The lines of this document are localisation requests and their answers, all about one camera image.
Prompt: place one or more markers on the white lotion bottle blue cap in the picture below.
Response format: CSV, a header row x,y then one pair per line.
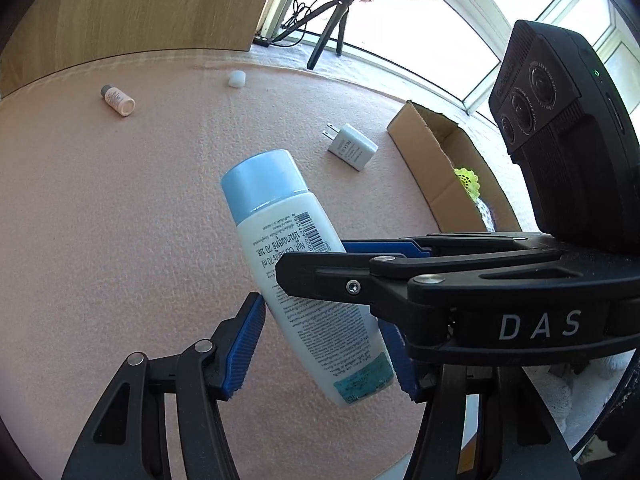
x,y
285,220

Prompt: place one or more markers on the light wooden board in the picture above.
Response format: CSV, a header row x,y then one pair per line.
x,y
150,0

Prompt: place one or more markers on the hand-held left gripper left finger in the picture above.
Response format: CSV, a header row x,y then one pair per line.
x,y
245,345

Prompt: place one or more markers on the white charger plug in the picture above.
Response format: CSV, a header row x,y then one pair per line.
x,y
352,150

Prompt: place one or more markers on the small white eraser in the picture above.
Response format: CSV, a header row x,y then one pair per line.
x,y
237,79

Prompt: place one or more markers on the black inline remote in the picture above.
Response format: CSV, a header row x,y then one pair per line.
x,y
262,40

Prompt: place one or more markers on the yellow shuttlecock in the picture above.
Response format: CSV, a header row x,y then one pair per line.
x,y
467,180

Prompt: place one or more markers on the pink fleece blanket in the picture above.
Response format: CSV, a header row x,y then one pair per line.
x,y
125,210

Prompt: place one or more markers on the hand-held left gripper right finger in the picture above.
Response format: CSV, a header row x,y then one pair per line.
x,y
407,380

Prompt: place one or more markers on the small peach bottle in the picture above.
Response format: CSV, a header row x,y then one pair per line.
x,y
120,102

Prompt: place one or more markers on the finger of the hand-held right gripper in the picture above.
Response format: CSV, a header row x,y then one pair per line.
x,y
325,275
385,249

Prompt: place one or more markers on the brown cardboard box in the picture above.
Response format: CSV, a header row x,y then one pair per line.
x,y
430,170

